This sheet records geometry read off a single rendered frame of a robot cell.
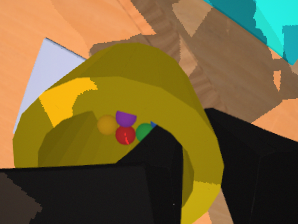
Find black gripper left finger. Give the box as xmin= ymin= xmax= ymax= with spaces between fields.
xmin=0 ymin=124 xmax=184 ymax=224

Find green marble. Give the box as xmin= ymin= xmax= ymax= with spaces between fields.
xmin=136 ymin=123 xmax=153 ymax=141

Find orange marble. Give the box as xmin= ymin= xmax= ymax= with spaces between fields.
xmin=97 ymin=115 xmax=118 ymax=135

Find red marble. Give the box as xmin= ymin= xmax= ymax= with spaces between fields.
xmin=114 ymin=125 xmax=136 ymax=145

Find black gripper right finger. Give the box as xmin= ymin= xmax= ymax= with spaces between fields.
xmin=205 ymin=108 xmax=298 ymax=224

